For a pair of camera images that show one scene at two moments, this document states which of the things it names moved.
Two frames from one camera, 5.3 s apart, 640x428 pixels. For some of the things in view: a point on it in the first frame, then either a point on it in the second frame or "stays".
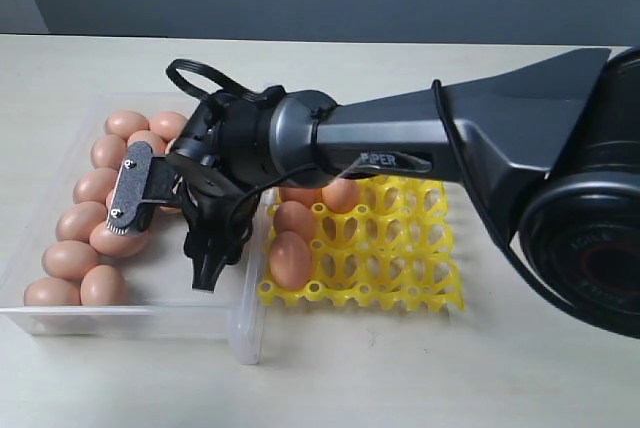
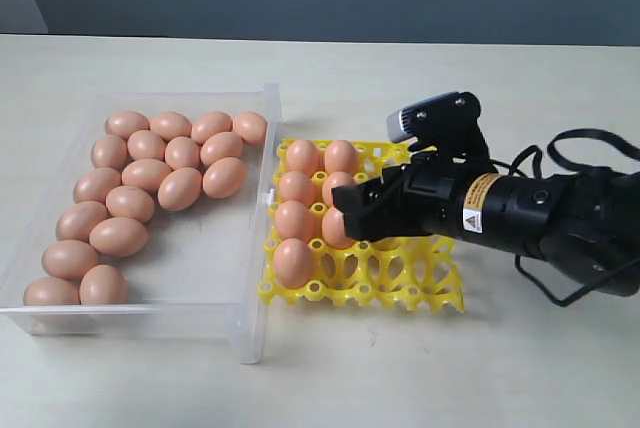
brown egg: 103,285 stays
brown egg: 341,195 stays
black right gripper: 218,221 -> 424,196
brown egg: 77,222 stays
